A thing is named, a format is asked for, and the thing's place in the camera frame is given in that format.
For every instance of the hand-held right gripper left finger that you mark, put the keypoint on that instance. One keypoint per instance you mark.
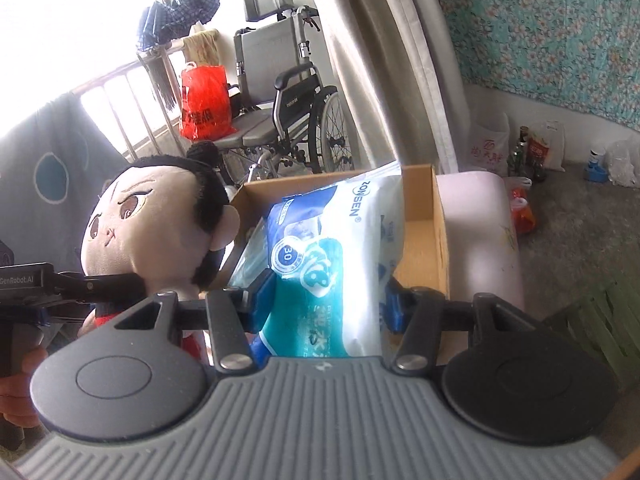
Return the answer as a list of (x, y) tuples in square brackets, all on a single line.
[(262, 300)]

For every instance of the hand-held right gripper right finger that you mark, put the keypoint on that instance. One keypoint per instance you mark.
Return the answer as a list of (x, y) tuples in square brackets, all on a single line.
[(397, 307)]

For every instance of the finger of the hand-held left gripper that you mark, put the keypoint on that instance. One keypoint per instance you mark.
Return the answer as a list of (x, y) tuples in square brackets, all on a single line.
[(70, 311), (100, 287)]

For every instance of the blue face mask pack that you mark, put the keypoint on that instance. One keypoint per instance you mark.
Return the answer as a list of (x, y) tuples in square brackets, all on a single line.
[(252, 255)]

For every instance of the white blue wipes packet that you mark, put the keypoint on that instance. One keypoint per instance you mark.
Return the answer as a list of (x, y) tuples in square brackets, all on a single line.
[(325, 260)]

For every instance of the black-haired plush doll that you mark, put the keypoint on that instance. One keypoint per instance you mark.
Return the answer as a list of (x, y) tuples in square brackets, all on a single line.
[(150, 220)]

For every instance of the brown cardboard box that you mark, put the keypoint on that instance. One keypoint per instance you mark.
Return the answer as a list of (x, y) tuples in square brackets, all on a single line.
[(425, 200)]

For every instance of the person's left hand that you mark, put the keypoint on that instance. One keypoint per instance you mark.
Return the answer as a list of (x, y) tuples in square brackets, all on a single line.
[(20, 400)]

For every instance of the grey-blue blanket with circles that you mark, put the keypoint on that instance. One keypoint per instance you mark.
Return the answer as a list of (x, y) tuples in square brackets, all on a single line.
[(50, 170)]

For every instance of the white bag with red print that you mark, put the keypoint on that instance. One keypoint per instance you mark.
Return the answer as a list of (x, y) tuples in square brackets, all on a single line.
[(487, 145)]

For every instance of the large red plastic bag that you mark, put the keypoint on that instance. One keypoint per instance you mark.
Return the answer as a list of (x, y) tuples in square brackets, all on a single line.
[(205, 105)]

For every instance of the dark hanging scarf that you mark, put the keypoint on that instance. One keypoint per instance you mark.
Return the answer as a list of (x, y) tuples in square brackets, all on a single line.
[(162, 80)]

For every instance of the metal railing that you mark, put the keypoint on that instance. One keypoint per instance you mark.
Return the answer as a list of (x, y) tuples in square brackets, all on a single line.
[(115, 71)]

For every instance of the white red snack bag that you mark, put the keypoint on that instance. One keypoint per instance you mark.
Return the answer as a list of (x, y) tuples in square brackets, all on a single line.
[(547, 147)]

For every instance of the small blue container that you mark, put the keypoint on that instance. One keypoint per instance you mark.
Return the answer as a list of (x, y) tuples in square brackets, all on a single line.
[(597, 172)]

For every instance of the grey curtain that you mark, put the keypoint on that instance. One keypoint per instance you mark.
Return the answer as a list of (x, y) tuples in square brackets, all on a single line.
[(390, 60)]

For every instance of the grey wheelchair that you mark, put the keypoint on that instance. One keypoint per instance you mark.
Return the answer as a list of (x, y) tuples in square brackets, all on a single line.
[(270, 50)]

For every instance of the beige hanging towel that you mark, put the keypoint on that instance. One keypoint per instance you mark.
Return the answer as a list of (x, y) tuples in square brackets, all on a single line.
[(202, 47)]

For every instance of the clear plastic bag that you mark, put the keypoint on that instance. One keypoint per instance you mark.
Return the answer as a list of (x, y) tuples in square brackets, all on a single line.
[(622, 162)]

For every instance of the dark plaid umbrella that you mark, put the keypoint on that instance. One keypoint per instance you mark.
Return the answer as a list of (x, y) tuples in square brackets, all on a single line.
[(170, 17)]

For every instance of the teal floral cloth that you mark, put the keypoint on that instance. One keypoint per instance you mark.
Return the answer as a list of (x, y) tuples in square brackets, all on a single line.
[(550, 35)]

